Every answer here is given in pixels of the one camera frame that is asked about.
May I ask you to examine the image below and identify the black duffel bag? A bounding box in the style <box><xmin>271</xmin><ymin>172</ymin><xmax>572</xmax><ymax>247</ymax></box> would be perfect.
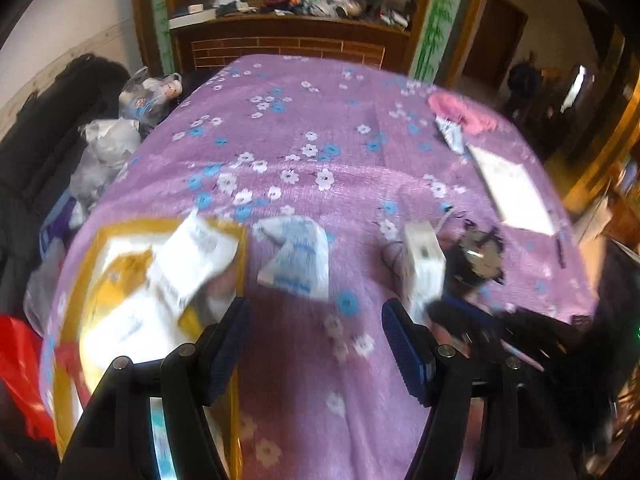
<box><xmin>50</xmin><ymin>52</ymin><xmax>132</xmax><ymax>126</ymax></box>

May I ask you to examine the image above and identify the crumpled white packet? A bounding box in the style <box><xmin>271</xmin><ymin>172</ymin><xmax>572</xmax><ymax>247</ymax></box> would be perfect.
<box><xmin>434</xmin><ymin>115</ymin><xmax>468</xmax><ymax>153</ymax></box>

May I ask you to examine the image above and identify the grey-white plastic bag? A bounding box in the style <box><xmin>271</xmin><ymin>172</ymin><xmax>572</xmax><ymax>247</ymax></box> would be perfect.
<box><xmin>70</xmin><ymin>119</ymin><xmax>142</xmax><ymax>206</ymax></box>

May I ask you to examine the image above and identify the brown wooden cabinet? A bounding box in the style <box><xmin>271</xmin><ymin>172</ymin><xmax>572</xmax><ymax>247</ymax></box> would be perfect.
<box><xmin>131</xmin><ymin>0</ymin><xmax>493</xmax><ymax>86</ymax></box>

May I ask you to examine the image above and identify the red plastic bag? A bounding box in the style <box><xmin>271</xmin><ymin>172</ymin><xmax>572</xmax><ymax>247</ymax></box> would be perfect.
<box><xmin>0</xmin><ymin>314</ymin><xmax>56</xmax><ymax>443</ymax></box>

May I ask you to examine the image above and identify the heap of small clutter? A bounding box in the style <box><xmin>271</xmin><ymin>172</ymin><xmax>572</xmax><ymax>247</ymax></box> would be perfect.
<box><xmin>187</xmin><ymin>0</ymin><xmax>416</xmax><ymax>28</ymax></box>

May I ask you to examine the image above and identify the black electric motor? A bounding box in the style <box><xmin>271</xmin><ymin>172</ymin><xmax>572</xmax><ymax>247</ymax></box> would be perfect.
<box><xmin>442</xmin><ymin>225</ymin><xmax>506</xmax><ymax>306</ymax></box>

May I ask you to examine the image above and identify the white power adapter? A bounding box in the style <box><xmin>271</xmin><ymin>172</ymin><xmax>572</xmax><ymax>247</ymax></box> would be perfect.
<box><xmin>401</xmin><ymin>210</ymin><xmax>457</xmax><ymax>316</ymax></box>

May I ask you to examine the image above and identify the purple floral blanket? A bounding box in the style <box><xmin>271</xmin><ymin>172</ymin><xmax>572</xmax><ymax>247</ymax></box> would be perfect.
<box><xmin>40</xmin><ymin>54</ymin><xmax>601</xmax><ymax>480</ymax></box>

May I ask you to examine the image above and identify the clear printed plastic bag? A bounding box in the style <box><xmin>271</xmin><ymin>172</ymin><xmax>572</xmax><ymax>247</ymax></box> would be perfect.
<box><xmin>119</xmin><ymin>67</ymin><xmax>183</xmax><ymax>133</ymax></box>

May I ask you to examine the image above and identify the white purple printed package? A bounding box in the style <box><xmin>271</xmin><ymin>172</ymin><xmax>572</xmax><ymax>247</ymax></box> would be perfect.
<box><xmin>37</xmin><ymin>195</ymin><xmax>88</xmax><ymax>261</ymax></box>

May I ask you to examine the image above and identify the white printed mailer bag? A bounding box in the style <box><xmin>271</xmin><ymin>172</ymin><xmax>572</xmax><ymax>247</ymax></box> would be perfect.
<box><xmin>80</xmin><ymin>290</ymin><xmax>186</xmax><ymax>376</ymax></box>
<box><xmin>147</xmin><ymin>210</ymin><xmax>241</xmax><ymax>318</ymax></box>

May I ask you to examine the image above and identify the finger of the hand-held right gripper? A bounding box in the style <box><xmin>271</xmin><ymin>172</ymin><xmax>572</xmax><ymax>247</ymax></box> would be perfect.
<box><xmin>427</xmin><ymin>295</ymin><xmax>531</xmax><ymax>343</ymax></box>

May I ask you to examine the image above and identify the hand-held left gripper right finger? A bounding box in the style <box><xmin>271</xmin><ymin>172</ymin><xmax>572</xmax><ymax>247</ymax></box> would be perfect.
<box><xmin>381</xmin><ymin>297</ymin><xmax>525</xmax><ymax>480</ymax></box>

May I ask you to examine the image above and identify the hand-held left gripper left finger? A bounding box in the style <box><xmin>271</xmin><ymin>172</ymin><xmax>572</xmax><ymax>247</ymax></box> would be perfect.
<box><xmin>57</xmin><ymin>297</ymin><xmax>253</xmax><ymax>480</ymax></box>

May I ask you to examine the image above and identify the pink cloth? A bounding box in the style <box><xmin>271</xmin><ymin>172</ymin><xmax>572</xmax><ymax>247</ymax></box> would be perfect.
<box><xmin>427</xmin><ymin>91</ymin><xmax>498</xmax><ymax>136</ymax></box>

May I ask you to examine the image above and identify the white blue printed packet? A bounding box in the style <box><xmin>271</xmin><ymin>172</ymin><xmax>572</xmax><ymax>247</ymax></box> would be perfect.
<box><xmin>255</xmin><ymin>215</ymin><xmax>331</xmax><ymax>301</ymax></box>

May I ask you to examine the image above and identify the white paper sheet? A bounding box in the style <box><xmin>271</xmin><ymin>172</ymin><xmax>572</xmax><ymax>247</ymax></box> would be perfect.
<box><xmin>466</xmin><ymin>144</ymin><xmax>557</xmax><ymax>236</ymax></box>

